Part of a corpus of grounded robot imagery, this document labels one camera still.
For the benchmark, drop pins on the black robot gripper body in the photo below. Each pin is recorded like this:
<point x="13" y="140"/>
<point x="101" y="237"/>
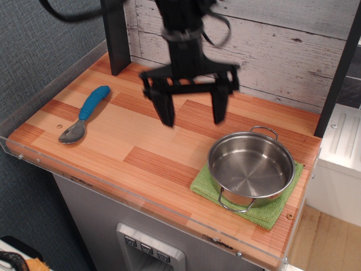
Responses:
<point x="190" y="71"/>

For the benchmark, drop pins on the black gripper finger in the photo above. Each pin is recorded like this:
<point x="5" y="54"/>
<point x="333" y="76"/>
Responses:
<point x="219" y="103"/>
<point x="163" y="104"/>

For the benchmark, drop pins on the stainless steel pot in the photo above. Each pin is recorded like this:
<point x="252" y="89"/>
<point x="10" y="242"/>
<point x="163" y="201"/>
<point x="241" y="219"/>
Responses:
<point x="250" y="169"/>

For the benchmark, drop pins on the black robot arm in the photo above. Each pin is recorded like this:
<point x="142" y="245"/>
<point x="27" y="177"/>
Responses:
<point x="182" y="20"/>

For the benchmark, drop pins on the folded green towel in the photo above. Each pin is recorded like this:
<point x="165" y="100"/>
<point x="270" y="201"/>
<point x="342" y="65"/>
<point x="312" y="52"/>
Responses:
<point x="265" y="216"/>

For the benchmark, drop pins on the grey toy fridge cabinet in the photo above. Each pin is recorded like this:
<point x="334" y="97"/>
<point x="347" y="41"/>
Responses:
<point x="96" y="216"/>

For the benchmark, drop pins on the white toy sink unit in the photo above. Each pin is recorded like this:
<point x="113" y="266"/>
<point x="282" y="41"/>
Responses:
<point x="334" y="187"/>

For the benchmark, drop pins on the clear acrylic table guard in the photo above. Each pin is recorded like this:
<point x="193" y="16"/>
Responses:
<point x="127" y="154"/>

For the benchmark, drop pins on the silver dispenser button panel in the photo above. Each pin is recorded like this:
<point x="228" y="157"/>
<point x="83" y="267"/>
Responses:
<point x="144" y="252"/>

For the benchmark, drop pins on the orange plush object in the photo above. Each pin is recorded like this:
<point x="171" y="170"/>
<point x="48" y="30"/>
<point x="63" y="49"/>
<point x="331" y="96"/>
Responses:
<point x="37" y="265"/>

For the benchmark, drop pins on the blue handled metal spoon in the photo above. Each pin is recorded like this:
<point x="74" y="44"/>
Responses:
<point x="77" y="131"/>

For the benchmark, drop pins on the dark grey right post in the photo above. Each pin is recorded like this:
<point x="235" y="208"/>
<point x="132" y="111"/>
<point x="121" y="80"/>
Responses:
<point x="341" y="72"/>

